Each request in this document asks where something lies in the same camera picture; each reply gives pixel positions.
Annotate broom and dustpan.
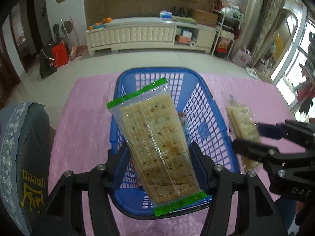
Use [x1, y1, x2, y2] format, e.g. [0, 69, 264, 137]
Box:
[60, 18, 87, 61]

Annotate pink quilted table cover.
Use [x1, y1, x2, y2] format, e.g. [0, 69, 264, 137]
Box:
[49, 74, 293, 235]

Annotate black bag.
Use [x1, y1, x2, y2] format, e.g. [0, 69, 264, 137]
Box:
[39, 44, 57, 79]

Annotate cardboard box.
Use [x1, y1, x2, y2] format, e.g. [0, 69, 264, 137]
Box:
[192, 9, 218, 27]

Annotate blue plastic basket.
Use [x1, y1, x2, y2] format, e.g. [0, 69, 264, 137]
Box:
[111, 67, 240, 220]

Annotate grey queen pillow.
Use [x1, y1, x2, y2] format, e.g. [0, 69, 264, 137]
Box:
[1, 102, 51, 235]

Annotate standing air conditioner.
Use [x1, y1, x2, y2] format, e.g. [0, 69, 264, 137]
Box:
[231, 0, 264, 55]

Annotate oranges on cabinet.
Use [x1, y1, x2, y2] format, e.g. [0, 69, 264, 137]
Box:
[88, 17, 113, 30]

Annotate white slippers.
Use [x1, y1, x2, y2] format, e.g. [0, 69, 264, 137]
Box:
[245, 67, 257, 79]

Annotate white metal shelf rack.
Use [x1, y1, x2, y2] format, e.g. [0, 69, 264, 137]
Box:
[211, 0, 244, 59]

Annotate cream tv cabinet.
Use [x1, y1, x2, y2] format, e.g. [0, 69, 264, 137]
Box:
[85, 17, 216, 56]

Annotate red bag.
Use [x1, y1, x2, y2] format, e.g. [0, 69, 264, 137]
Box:
[51, 41, 69, 68]

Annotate blue tissue pack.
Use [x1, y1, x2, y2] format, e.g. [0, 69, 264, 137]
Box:
[160, 11, 172, 19]

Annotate pink white shopping bag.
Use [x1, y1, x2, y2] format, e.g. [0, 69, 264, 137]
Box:
[232, 46, 251, 68]

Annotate green folded cloth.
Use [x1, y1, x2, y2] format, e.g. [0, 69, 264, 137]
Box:
[172, 15, 197, 25]

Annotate green-edged cracker pack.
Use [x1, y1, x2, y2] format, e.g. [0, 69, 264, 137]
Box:
[107, 78, 207, 216]

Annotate patterned curtain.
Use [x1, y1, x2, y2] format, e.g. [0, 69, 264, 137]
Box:
[250, 0, 283, 67]

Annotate clear cracker pack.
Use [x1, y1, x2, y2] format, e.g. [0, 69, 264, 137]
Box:
[225, 94, 262, 174]

